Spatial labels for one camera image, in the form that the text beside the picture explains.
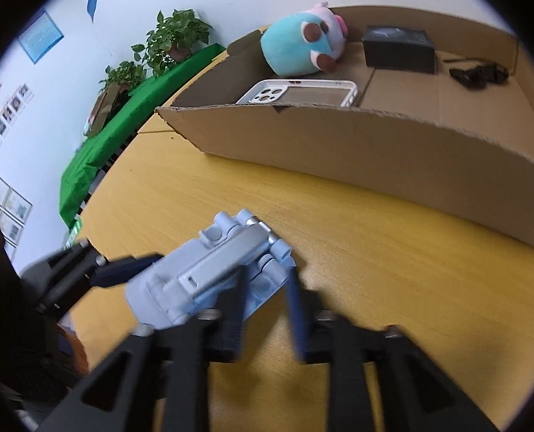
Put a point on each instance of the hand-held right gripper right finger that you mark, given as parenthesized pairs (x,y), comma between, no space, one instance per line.
(294,310)

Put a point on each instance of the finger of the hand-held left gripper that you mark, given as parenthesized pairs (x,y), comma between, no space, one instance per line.
(123,272)

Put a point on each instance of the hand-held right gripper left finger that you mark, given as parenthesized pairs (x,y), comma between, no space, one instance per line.
(228,324)

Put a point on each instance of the grey folding phone stand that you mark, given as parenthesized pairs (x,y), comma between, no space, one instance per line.
(195,270)

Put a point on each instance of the brown cardboard box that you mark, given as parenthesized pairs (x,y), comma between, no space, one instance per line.
(339,144)

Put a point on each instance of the white phone case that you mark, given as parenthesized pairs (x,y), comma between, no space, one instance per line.
(258,94)

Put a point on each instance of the teal and pink plush toy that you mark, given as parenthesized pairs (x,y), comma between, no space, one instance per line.
(289,49)

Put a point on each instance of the black charger box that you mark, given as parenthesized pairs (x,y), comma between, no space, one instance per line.
(397,54)

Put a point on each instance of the small potted green plant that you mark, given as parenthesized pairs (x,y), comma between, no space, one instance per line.
(125,74)

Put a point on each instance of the large potted green plant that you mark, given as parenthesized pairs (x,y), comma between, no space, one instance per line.
(172,36)

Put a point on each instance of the row of small wall photos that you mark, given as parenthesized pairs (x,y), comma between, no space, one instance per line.
(1,121)

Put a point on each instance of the blue framed wall poster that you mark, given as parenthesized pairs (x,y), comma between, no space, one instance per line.
(42,36)

